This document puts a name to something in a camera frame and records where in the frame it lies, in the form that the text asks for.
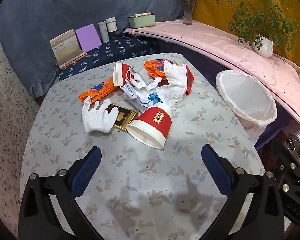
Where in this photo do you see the yellow patterned cloth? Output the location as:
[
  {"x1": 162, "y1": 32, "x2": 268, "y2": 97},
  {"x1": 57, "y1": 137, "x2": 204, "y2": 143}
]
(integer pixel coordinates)
[{"x1": 192, "y1": 0, "x2": 300, "y2": 71}]

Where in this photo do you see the white plant pot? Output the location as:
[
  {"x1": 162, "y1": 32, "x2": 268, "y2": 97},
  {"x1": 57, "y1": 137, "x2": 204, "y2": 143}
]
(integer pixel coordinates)
[{"x1": 252, "y1": 34, "x2": 275, "y2": 58}]

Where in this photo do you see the white paper towel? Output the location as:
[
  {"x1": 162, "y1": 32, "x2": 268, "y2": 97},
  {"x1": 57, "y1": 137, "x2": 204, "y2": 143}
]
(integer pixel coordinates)
[{"x1": 155, "y1": 61, "x2": 189, "y2": 105}]

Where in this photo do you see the green tissue box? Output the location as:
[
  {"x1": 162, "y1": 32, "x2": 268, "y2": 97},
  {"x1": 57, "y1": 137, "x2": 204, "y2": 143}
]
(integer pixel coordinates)
[{"x1": 129, "y1": 12, "x2": 157, "y2": 28}]

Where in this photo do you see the white lined trash bin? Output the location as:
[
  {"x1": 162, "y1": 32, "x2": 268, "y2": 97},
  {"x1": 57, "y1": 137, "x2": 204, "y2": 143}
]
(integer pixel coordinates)
[{"x1": 216, "y1": 70, "x2": 278, "y2": 146}]

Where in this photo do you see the black and gold box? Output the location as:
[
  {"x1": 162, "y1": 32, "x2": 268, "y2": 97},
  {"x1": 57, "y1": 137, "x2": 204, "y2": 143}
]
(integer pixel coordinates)
[{"x1": 107, "y1": 102, "x2": 138, "y2": 133}]

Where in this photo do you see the rabbit print tablecloth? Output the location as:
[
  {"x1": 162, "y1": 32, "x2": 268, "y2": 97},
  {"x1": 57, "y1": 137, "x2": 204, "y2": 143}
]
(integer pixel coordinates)
[{"x1": 20, "y1": 52, "x2": 265, "y2": 240}]

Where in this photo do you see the green leafy plant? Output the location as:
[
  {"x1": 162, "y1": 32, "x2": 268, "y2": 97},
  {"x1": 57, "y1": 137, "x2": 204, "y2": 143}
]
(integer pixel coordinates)
[{"x1": 215, "y1": 0, "x2": 300, "y2": 63}]

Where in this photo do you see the navy leaf print cloth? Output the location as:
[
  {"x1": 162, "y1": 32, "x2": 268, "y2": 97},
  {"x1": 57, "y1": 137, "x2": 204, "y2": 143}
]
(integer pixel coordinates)
[{"x1": 56, "y1": 34, "x2": 161, "y2": 81}]

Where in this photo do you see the white plastic packet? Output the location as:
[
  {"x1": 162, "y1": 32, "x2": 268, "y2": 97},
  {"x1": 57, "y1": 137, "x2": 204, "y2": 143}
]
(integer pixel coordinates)
[{"x1": 121, "y1": 82, "x2": 160, "y2": 113}]

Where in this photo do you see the white glove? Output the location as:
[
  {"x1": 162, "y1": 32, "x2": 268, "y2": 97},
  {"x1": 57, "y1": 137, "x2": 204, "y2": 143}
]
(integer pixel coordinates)
[{"x1": 82, "y1": 97, "x2": 119, "y2": 133}]

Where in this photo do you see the orange snack wrapper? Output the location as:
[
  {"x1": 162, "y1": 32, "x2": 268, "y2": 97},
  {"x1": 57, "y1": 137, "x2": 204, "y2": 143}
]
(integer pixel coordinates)
[
  {"x1": 79, "y1": 77, "x2": 115, "y2": 103},
  {"x1": 144, "y1": 58, "x2": 177, "y2": 79}
]

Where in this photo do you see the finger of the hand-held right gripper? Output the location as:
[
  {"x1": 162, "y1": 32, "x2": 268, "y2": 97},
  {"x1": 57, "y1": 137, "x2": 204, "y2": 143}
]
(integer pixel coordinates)
[{"x1": 270, "y1": 138, "x2": 300, "y2": 202}]

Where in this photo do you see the blue-grey blanket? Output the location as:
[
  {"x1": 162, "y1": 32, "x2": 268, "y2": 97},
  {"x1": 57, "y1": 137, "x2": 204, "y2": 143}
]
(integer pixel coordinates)
[{"x1": 0, "y1": 0, "x2": 198, "y2": 99}]

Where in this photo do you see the clear glass jar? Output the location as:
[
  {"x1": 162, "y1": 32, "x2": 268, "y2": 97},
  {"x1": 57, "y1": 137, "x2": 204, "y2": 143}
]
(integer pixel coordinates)
[{"x1": 285, "y1": 136, "x2": 300, "y2": 153}]

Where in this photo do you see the pink cloth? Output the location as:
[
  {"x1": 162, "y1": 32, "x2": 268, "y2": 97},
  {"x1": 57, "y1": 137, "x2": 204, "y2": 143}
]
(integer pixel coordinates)
[{"x1": 122, "y1": 20, "x2": 300, "y2": 128}]

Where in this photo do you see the white cosmetic jar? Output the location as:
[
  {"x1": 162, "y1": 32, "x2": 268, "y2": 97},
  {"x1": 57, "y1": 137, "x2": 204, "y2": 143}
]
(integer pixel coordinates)
[{"x1": 105, "y1": 17, "x2": 117, "y2": 40}]

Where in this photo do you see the glass vase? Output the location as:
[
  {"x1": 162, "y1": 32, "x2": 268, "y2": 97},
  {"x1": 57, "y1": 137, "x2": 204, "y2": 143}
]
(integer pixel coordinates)
[{"x1": 182, "y1": 0, "x2": 196, "y2": 25}]

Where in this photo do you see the red paper cup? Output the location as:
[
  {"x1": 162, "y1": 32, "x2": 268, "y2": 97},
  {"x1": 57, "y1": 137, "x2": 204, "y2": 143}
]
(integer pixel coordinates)
[
  {"x1": 125, "y1": 102, "x2": 173, "y2": 151},
  {"x1": 112, "y1": 62, "x2": 134, "y2": 87}
]

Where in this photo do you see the white crumpled tissue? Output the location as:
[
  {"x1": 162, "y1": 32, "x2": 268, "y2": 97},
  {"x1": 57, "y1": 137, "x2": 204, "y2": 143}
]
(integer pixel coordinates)
[{"x1": 126, "y1": 72, "x2": 163, "y2": 92}]

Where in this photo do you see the red envelope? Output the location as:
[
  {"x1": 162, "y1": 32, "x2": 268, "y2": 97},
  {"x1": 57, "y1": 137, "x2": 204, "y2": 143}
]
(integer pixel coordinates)
[{"x1": 185, "y1": 66, "x2": 194, "y2": 97}]

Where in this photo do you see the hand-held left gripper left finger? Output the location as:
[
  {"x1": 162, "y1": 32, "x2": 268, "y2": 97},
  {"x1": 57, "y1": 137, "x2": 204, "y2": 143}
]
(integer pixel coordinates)
[{"x1": 18, "y1": 146, "x2": 103, "y2": 240}]

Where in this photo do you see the grey cosmetic tube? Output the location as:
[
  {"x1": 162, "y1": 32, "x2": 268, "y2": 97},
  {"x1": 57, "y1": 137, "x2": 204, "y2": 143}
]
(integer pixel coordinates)
[{"x1": 98, "y1": 21, "x2": 110, "y2": 43}]

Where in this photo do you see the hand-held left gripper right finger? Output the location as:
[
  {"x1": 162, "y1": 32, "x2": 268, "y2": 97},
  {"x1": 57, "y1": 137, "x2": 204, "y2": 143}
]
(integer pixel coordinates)
[{"x1": 197, "y1": 144, "x2": 285, "y2": 240}]

